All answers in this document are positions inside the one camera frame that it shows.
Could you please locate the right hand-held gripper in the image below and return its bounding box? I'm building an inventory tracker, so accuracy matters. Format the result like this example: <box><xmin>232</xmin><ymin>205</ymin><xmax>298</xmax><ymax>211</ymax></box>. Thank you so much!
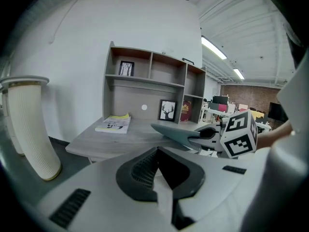
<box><xmin>188</xmin><ymin>108</ymin><xmax>259</xmax><ymax>160</ymax></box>

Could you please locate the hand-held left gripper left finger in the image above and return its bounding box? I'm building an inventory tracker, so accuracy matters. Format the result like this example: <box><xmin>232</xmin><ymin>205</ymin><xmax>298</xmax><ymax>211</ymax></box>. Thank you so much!
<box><xmin>35</xmin><ymin>147</ymin><xmax>172</xmax><ymax>232</ymax></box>

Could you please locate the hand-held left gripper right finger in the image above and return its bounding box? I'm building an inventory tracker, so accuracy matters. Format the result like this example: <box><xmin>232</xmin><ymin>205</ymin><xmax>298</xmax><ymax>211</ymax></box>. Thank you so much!
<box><xmin>157</xmin><ymin>146</ymin><xmax>270</xmax><ymax>232</ymax></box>

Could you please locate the teal hardcover book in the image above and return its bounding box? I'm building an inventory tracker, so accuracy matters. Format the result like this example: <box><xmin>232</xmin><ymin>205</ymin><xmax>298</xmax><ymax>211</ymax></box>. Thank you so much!
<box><xmin>150</xmin><ymin>123</ymin><xmax>201</xmax><ymax>148</ymax></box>

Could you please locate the yellow-green magazine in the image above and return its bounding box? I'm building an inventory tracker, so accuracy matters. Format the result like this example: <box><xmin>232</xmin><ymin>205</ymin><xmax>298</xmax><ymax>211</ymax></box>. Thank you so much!
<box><xmin>94</xmin><ymin>113</ymin><xmax>132</xmax><ymax>134</ymax></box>

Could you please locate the wooden shelf unit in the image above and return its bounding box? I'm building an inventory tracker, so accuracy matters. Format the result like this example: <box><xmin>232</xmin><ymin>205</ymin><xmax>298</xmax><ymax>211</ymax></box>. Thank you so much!
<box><xmin>102</xmin><ymin>41</ymin><xmax>208</xmax><ymax>126</ymax></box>

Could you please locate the person's right forearm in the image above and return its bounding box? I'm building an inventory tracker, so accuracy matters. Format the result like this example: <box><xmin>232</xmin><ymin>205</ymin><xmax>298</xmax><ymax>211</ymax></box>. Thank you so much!
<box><xmin>255</xmin><ymin>120</ymin><xmax>295</xmax><ymax>150</ymax></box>

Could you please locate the long white office desk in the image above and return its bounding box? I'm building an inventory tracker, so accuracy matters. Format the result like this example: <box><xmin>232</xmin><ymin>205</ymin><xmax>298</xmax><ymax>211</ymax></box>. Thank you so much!
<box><xmin>201</xmin><ymin>106</ymin><xmax>273</xmax><ymax>131</ymax></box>

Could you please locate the black computer monitor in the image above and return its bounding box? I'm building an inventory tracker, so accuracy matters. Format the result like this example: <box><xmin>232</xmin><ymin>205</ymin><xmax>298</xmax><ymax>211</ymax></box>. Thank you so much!
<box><xmin>212</xmin><ymin>95</ymin><xmax>229</xmax><ymax>104</ymax></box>

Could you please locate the grey wooden desk with hutch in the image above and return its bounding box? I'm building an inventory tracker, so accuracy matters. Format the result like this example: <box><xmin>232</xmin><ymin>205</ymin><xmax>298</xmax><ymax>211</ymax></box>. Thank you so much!
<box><xmin>65</xmin><ymin>41</ymin><xmax>208</xmax><ymax>164</ymax></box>

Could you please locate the black framed deer picture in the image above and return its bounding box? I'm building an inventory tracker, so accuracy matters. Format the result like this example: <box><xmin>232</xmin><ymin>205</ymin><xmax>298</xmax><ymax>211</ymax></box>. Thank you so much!
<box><xmin>158</xmin><ymin>99</ymin><xmax>178</xmax><ymax>122</ymax></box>

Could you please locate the long ceiling light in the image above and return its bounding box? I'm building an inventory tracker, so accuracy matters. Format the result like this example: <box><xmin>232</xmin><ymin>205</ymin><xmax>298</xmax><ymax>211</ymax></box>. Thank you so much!
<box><xmin>232</xmin><ymin>68</ymin><xmax>246</xmax><ymax>80</ymax></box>
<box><xmin>200</xmin><ymin>35</ymin><xmax>228</xmax><ymax>60</ymax></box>

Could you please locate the white round ribbed table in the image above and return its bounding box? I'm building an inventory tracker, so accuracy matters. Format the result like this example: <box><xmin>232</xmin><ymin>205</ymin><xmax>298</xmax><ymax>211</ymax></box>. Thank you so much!
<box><xmin>0</xmin><ymin>74</ymin><xmax>63</xmax><ymax>182</ymax></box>

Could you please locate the black framed tree picture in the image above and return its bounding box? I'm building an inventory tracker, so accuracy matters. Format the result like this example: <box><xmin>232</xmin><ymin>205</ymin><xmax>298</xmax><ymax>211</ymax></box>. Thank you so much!
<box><xmin>118</xmin><ymin>60</ymin><xmax>135</xmax><ymax>77</ymax></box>

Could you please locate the black wall television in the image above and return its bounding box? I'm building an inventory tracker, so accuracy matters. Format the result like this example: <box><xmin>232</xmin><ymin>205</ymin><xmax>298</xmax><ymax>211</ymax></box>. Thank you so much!
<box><xmin>267</xmin><ymin>101</ymin><xmax>289</xmax><ymax>122</ymax></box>

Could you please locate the white wall conduit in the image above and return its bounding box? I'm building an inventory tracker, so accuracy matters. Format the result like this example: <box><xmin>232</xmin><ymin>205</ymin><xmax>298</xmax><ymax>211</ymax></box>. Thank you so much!
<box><xmin>48</xmin><ymin>0</ymin><xmax>97</xmax><ymax>45</ymax></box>

